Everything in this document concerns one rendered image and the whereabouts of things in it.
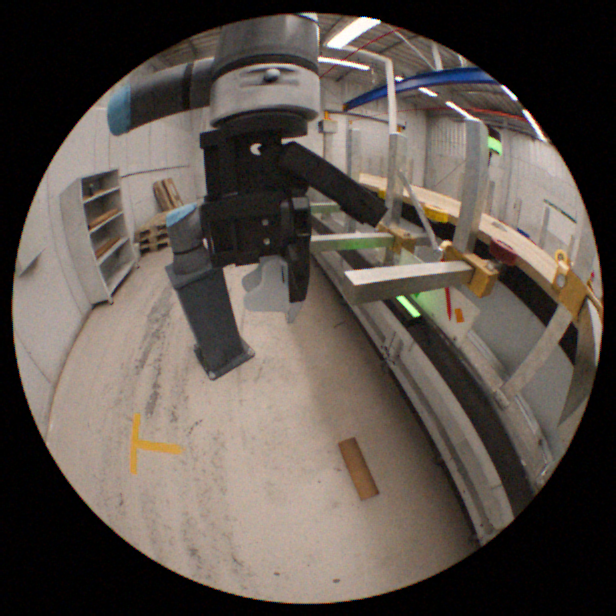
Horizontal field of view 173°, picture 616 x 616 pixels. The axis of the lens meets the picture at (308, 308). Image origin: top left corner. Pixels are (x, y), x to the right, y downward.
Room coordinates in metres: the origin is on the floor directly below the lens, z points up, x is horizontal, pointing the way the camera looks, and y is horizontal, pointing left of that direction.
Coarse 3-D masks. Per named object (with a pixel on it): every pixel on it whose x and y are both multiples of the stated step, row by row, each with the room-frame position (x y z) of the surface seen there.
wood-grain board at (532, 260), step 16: (368, 176) 1.97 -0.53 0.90; (416, 192) 1.03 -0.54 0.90; (432, 192) 1.37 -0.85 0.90; (448, 208) 0.67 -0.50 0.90; (480, 224) 0.52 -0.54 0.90; (512, 240) 0.45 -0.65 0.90; (528, 240) 0.65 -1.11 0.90; (528, 256) 0.33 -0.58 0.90; (544, 256) 0.44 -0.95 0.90; (528, 272) 0.26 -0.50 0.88; (544, 272) 0.24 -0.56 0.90; (544, 288) 0.21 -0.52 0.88
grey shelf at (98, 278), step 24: (72, 192) 1.27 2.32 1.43; (120, 192) 2.16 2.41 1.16; (72, 216) 1.25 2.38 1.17; (96, 216) 1.89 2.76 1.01; (120, 216) 2.14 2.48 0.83; (72, 240) 1.23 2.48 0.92; (96, 240) 1.77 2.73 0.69; (120, 240) 2.01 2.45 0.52; (96, 264) 1.31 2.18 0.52; (120, 264) 2.08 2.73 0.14; (96, 288) 1.26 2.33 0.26
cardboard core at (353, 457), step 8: (344, 440) 0.26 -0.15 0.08; (352, 440) 0.26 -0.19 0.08; (344, 448) 0.22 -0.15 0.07; (352, 448) 0.22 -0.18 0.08; (344, 456) 0.19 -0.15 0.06; (352, 456) 0.18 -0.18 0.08; (360, 456) 0.18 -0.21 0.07; (352, 464) 0.14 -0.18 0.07; (360, 464) 0.14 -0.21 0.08; (352, 472) 0.11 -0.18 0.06; (360, 472) 0.10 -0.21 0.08; (368, 472) 0.10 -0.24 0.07; (360, 480) 0.06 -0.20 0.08; (368, 480) 0.06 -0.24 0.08; (360, 488) 0.03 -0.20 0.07; (368, 488) 0.02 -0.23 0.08; (376, 488) 0.01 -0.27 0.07; (360, 496) -0.01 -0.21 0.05; (368, 496) -0.02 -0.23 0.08
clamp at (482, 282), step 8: (448, 248) 0.34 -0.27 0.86; (448, 256) 0.33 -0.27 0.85; (456, 256) 0.31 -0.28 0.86; (464, 256) 0.30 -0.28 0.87; (472, 256) 0.30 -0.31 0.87; (472, 264) 0.27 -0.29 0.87; (480, 264) 0.27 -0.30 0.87; (480, 272) 0.25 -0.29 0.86; (488, 272) 0.24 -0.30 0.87; (496, 272) 0.25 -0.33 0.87; (472, 280) 0.26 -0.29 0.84; (480, 280) 0.25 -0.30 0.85; (488, 280) 0.23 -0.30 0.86; (496, 280) 0.25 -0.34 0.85; (472, 288) 0.26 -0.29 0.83; (480, 288) 0.24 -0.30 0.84; (488, 288) 0.24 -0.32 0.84; (480, 296) 0.23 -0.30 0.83
